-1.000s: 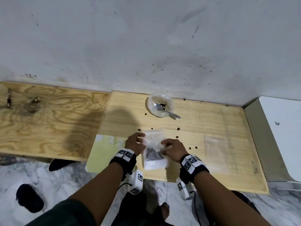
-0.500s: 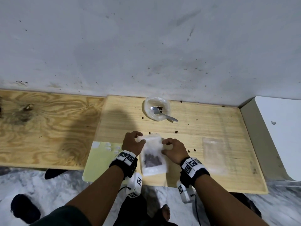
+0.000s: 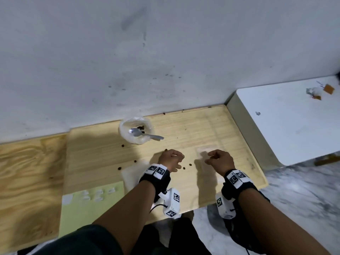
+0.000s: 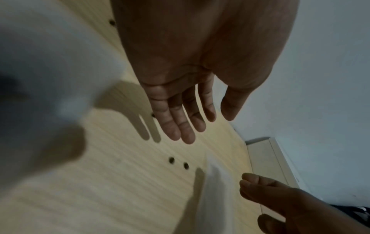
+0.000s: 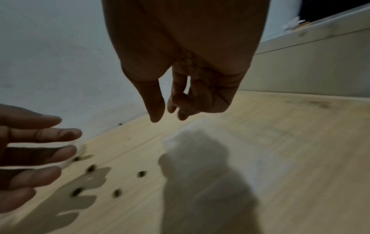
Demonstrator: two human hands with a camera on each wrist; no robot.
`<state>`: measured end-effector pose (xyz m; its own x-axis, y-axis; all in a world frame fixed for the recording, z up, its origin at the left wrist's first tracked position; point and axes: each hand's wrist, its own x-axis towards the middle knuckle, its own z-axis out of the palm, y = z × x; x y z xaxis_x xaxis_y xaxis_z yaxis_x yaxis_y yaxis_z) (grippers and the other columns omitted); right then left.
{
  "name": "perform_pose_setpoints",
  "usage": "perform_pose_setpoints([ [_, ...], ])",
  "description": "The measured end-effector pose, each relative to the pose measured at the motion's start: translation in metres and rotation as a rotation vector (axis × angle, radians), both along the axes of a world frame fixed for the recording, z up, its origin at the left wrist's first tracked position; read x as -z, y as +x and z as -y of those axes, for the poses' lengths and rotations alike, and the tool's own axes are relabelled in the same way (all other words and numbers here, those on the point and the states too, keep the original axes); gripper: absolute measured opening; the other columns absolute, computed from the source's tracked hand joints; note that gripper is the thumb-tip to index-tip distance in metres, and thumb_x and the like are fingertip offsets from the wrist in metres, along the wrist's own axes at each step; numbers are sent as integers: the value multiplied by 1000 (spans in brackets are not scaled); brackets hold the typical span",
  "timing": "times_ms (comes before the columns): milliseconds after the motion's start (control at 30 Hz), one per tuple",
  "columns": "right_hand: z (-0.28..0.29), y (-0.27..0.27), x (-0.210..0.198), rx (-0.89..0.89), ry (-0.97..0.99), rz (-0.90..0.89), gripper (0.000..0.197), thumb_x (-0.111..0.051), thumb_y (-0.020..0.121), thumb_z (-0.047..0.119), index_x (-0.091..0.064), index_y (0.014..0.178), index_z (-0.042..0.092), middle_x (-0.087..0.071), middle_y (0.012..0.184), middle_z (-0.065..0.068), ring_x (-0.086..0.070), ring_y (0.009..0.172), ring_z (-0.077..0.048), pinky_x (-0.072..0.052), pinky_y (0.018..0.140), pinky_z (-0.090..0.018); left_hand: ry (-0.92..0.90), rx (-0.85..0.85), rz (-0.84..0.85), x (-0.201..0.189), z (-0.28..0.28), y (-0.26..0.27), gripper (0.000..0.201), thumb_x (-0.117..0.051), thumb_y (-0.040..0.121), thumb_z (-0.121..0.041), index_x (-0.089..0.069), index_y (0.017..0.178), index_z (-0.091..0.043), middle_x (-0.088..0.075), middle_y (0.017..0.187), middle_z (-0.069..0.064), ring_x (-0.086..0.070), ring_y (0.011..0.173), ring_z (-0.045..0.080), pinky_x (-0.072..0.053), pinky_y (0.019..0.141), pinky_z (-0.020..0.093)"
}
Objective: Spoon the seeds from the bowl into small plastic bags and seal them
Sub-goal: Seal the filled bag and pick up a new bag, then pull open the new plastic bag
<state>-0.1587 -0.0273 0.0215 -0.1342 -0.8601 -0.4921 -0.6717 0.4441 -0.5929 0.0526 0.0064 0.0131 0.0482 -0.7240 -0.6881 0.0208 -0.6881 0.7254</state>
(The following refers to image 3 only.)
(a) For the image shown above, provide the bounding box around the person's left hand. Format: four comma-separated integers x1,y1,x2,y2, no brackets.
158,149,185,173

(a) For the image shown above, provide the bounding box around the person's right hand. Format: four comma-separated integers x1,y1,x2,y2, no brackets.
204,149,236,177

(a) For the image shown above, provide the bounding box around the stack of plastic bags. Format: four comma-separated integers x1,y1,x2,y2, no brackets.
196,146,226,183

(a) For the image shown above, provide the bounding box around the clear zip plastic bag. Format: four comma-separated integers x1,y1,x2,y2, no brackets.
121,159,151,192

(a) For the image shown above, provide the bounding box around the metal spoon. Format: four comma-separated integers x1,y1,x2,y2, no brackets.
129,128,165,142

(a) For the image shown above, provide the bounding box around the group of white sticker labels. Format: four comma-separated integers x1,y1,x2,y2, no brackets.
62,187,117,205

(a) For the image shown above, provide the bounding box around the person's left forearm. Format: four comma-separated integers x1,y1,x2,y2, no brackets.
93,180,156,254

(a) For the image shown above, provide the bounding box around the person's right forearm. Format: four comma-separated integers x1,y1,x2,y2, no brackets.
238,188,331,255

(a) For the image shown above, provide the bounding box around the person's dark green shirt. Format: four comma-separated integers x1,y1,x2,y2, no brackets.
29,224,149,255

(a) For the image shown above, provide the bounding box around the black left wristband with markers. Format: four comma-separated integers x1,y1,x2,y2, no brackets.
138,164,171,204

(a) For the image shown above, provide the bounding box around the black wristband with markers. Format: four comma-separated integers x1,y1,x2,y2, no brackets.
221,169,257,201
138,164,171,204

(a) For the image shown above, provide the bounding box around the black right wristband with markers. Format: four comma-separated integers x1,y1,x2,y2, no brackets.
221,169,257,201

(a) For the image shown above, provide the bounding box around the translucent plastic bowl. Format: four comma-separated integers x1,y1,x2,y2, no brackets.
119,116,155,145

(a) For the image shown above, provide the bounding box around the black crumpled plastic sack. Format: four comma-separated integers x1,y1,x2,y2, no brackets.
223,191,271,254

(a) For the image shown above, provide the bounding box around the white table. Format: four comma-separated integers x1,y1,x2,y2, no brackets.
226,75,340,172

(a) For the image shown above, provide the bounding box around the yellow-green backing sheet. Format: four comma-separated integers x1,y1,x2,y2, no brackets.
58,181,125,238

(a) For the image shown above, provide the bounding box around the crumpled white wrapper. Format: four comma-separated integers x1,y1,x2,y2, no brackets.
306,87,323,101

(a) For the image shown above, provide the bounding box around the plywood board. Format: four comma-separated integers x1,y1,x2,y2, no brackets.
0,134,68,254

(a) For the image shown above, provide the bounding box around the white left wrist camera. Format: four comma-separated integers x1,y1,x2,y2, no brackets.
159,188,181,220

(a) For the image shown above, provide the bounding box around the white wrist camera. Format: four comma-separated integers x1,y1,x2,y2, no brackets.
159,188,181,220
215,192,237,220

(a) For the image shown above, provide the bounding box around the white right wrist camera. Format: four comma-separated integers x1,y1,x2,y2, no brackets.
215,192,237,220

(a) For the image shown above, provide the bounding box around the black left camera cable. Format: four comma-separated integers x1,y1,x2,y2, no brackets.
149,202,165,213

